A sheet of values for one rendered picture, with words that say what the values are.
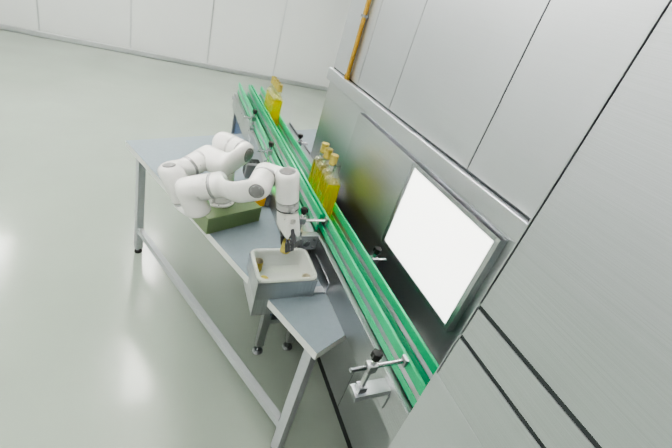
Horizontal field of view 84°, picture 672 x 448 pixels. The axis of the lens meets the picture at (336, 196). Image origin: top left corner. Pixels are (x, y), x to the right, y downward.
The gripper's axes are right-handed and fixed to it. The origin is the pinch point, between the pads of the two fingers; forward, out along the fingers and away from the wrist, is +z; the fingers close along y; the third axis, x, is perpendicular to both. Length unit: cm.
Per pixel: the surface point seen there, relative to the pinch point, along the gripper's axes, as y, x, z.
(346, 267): -12.1, -17.8, 7.6
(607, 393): -90, 0, -48
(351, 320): -27.5, -11.9, 15.7
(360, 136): 31, -46, -21
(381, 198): 1.5, -39.3, -8.4
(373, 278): -20.1, -24.3, 8.3
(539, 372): -84, 0, -43
